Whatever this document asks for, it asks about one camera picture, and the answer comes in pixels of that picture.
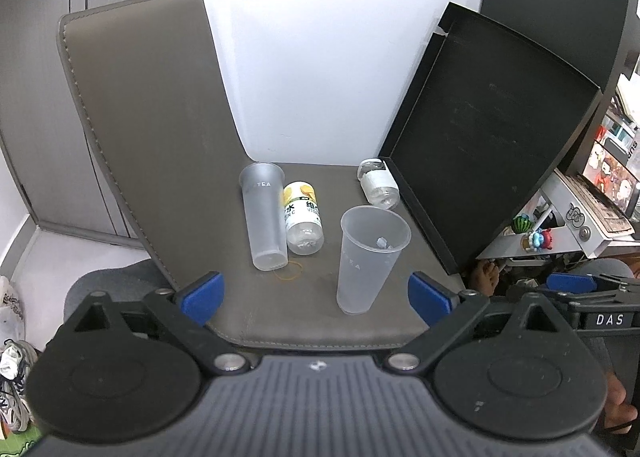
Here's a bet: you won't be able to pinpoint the white box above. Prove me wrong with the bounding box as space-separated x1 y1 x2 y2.
475 170 640 260

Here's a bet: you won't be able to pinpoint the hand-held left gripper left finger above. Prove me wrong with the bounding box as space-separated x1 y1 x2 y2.
52 271 253 378

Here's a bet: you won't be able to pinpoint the wide frosted plastic cup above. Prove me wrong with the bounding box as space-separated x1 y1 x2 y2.
336 205 412 316

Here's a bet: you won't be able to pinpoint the small colourful figurines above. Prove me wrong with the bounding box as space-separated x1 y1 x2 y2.
522 229 553 252

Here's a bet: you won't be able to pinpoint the yellow rubber band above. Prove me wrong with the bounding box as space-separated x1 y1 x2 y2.
274 261 305 283

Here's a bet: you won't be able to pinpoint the cartoon printed box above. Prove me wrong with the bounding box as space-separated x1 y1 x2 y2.
582 137 640 220

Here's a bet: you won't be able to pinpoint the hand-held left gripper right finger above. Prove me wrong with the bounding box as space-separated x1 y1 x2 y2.
384 272 581 378

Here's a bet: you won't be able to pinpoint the tall frosted plastic cup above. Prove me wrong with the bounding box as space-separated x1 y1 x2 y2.
238 162 290 272

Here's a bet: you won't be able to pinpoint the black tray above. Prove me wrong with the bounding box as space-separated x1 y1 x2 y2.
377 1 602 276

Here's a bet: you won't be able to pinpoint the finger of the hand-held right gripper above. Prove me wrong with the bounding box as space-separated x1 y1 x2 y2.
507 273 640 305

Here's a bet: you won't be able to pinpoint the small white label bottle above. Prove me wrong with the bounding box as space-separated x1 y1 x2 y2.
357 158 399 210

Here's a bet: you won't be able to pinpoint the grey leather chair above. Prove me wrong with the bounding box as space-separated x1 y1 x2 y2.
57 0 466 350

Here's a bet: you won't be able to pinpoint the white plastic bag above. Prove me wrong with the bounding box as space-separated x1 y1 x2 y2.
0 276 26 344

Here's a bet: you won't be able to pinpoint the person's bare foot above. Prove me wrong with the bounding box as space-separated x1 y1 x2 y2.
470 259 507 296

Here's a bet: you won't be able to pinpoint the dark grey round stool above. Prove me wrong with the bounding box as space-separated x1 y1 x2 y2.
64 259 173 320

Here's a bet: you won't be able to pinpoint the white sneakers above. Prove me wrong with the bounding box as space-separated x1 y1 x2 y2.
0 339 39 434

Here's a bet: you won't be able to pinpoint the person's right hand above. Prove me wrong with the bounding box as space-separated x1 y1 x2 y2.
602 377 640 434

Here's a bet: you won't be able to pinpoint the yellow label drink bottle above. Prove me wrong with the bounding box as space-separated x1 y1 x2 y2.
282 180 325 257

